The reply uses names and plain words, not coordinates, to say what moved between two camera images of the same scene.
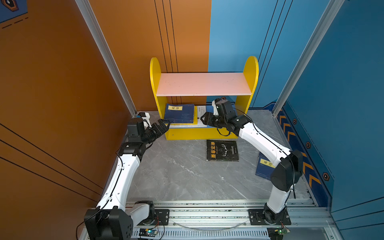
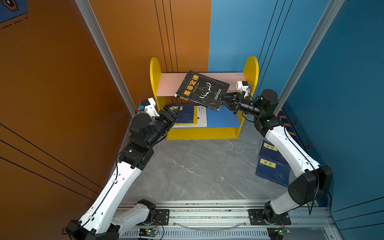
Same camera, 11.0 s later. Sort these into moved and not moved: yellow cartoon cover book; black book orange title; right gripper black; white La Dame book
Moved: right gripper black; black book orange title
Not moved: white La Dame book; yellow cartoon cover book
